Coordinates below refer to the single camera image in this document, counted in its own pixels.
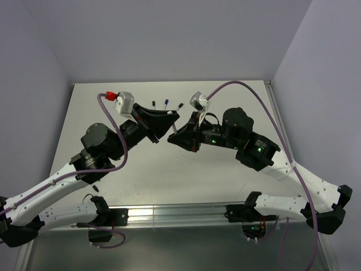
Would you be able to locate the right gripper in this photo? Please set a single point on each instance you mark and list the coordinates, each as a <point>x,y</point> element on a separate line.
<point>189,136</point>

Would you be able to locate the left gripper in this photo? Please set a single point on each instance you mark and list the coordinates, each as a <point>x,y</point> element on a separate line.
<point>158,122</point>

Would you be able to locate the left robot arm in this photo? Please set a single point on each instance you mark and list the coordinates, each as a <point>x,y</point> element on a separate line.
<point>32,212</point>

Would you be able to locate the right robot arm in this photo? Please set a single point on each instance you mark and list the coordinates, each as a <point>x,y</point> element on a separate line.
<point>316,199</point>

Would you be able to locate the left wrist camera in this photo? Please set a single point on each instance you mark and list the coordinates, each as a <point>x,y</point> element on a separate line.
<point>123,102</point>

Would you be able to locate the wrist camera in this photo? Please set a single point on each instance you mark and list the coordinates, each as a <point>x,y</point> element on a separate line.
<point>201,103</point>
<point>123,102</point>

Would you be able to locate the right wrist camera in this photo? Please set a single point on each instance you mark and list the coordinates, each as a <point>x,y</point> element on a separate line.
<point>201,103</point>

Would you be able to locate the aluminium side rail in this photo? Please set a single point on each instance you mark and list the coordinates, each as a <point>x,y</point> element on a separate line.
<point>277,115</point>

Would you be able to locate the aluminium front rail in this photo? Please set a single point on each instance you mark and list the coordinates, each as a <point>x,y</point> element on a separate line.
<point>175,216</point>

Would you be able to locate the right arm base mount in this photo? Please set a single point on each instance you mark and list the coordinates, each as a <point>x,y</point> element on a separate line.
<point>242,213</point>

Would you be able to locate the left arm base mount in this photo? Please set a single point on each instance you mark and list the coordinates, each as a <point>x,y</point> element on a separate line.
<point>100,233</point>

